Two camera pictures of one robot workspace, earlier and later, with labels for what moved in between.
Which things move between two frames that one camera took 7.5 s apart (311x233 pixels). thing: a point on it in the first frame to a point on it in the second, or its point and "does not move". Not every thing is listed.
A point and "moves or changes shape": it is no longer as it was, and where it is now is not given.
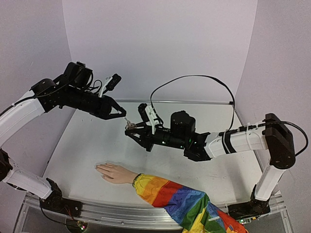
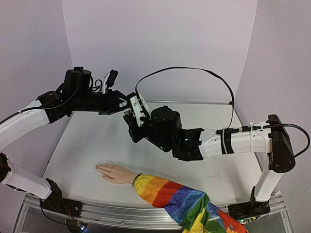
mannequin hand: [115, 174] does not move
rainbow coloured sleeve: [191, 209] does not move
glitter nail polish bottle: [131, 126] moves or changes shape
